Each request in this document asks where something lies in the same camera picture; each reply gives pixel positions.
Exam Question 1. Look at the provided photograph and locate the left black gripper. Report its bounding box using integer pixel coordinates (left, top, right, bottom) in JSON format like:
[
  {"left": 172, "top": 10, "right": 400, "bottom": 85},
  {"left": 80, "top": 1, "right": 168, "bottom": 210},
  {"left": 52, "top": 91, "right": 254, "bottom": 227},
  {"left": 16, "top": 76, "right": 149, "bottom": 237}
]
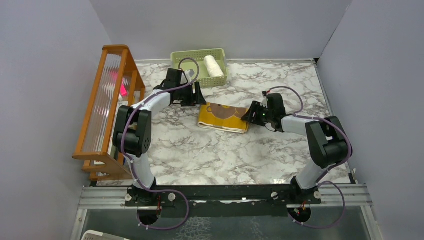
[{"left": 175, "top": 81, "right": 206, "bottom": 107}]

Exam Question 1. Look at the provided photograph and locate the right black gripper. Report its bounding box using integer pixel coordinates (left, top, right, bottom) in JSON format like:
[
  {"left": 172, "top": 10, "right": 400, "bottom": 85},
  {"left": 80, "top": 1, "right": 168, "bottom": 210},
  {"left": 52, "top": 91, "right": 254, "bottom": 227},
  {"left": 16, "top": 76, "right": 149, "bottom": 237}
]
[{"left": 241, "top": 101, "right": 273, "bottom": 127}]

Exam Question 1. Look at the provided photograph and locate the yellow towel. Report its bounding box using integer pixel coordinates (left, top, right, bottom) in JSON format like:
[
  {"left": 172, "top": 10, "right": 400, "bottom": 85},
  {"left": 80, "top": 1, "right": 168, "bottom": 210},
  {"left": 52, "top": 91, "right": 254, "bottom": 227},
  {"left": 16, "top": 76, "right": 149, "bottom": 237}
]
[{"left": 197, "top": 102, "right": 249, "bottom": 134}]

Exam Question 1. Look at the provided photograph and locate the white cream towel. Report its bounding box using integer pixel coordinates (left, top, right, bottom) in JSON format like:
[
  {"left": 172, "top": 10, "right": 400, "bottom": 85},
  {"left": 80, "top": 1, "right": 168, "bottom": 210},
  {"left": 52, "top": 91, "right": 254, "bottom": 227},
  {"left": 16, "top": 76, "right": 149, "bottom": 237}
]
[{"left": 203, "top": 55, "right": 224, "bottom": 78}]

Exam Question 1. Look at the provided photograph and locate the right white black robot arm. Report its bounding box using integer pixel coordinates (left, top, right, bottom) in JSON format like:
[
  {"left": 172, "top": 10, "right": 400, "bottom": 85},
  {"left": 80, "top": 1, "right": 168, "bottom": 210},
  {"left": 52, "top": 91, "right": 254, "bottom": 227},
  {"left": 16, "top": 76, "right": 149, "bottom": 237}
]
[{"left": 241, "top": 93, "right": 353, "bottom": 204}]

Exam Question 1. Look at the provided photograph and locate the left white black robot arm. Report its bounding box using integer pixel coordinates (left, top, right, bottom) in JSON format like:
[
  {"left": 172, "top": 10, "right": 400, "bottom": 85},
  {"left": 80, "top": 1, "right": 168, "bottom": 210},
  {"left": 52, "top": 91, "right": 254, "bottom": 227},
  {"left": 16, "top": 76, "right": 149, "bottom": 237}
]
[{"left": 112, "top": 68, "right": 206, "bottom": 206}]

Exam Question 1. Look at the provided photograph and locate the light green plastic basket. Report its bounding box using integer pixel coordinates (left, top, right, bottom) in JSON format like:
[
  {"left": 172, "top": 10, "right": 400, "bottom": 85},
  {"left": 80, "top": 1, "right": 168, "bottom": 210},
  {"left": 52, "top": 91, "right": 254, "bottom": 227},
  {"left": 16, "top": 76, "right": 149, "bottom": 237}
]
[{"left": 170, "top": 48, "right": 229, "bottom": 89}]

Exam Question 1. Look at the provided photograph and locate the pink object in rack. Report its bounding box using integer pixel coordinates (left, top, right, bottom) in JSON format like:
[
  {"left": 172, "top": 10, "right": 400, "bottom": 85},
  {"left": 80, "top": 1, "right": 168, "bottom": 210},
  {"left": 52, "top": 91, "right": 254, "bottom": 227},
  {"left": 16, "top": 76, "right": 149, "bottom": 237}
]
[{"left": 112, "top": 72, "right": 128, "bottom": 97}]

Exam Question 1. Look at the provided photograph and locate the wooden rack with clear panel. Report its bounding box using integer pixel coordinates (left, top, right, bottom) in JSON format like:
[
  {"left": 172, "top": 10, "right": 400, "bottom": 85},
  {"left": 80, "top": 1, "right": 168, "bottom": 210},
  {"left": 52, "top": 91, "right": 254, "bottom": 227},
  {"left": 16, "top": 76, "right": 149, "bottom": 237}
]
[{"left": 72, "top": 44, "right": 146, "bottom": 181}]

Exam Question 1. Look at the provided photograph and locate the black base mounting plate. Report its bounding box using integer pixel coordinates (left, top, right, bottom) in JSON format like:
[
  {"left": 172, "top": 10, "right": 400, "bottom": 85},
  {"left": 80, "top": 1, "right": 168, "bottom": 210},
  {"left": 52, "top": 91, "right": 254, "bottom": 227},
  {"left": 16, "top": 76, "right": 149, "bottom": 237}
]
[{"left": 124, "top": 184, "right": 322, "bottom": 218}]

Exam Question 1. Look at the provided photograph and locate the white basket corner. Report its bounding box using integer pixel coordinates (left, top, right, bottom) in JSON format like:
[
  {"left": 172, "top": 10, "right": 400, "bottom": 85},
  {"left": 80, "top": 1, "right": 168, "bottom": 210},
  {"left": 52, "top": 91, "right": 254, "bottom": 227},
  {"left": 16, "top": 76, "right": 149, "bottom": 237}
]
[{"left": 81, "top": 230, "right": 128, "bottom": 240}]

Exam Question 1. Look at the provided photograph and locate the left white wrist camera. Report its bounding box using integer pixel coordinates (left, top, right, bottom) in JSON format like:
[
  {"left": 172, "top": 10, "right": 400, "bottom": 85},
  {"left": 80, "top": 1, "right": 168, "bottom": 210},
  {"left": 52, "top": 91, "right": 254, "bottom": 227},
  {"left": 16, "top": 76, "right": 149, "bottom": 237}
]
[{"left": 184, "top": 69, "right": 196, "bottom": 83}]

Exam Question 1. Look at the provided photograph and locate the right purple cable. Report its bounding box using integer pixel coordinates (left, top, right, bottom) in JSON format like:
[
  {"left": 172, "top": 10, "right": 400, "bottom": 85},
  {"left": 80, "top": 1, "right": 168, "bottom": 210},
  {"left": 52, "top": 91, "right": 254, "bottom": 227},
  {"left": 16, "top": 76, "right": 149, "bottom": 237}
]
[{"left": 261, "top": 86, "right": 354, "bottom": 230}]

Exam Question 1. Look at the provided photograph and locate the purple cable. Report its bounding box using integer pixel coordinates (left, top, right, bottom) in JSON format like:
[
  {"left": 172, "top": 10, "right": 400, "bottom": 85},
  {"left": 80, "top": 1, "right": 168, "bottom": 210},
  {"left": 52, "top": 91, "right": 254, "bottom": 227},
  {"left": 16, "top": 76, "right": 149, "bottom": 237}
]
[
  {"left": 119, "top": 57, "right": 201, "bottom": 231},
  {"left": 261, "top": 86, "right": 354, "bottom": 230}
]

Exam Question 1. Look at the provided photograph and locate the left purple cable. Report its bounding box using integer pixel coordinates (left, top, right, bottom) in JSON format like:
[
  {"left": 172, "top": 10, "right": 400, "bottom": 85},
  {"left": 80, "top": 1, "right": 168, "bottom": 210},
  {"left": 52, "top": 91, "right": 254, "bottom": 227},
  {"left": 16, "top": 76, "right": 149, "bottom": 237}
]
[{"left": 119, "top": 57, "right": 201, "bottom": 231}]

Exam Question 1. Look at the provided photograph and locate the aluminium frame rail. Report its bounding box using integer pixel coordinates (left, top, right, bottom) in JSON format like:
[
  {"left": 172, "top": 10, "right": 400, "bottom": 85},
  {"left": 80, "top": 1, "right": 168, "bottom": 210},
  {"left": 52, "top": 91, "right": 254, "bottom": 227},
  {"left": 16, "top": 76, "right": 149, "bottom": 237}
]
[{"left": 70, "top": 183, "right": 383, "bottom": 240}]

